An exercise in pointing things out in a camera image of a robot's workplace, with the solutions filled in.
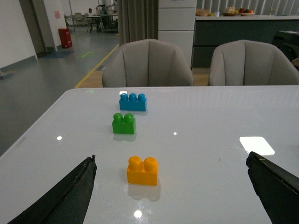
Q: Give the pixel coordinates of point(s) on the grey armchair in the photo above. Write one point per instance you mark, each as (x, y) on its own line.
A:
(148, 63)
(247, 63)

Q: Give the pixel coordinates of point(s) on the red bin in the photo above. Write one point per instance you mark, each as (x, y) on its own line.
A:
(65, 37)

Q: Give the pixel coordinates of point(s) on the white drawer cabinet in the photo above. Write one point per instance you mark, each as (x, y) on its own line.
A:
(176, 24)

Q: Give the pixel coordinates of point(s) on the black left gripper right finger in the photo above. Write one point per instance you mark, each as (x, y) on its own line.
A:
(277, 189)

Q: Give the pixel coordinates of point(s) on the dark counter with white top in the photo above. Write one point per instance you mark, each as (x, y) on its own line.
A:
(210, 32)

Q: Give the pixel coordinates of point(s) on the yellow toy block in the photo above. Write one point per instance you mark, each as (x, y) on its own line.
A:
(143, 172)

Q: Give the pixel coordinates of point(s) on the green toy block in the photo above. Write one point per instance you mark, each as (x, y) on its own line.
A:
(124, 124)

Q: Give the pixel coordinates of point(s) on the left grey armchair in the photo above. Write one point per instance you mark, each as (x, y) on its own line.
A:
(148, 63)

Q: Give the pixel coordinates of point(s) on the grey curtain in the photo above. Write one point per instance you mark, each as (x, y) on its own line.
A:
(137, 20)

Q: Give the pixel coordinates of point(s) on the blue toy block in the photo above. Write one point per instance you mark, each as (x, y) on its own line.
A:
(133, 102)

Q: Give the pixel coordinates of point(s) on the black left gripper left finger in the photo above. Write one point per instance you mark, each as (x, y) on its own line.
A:
(65, 203)

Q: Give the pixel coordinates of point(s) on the fruit bowl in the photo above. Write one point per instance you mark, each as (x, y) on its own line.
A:
(245, 12)

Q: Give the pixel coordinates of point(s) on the right grey armchair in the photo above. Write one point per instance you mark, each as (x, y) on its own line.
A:
(247, 63)

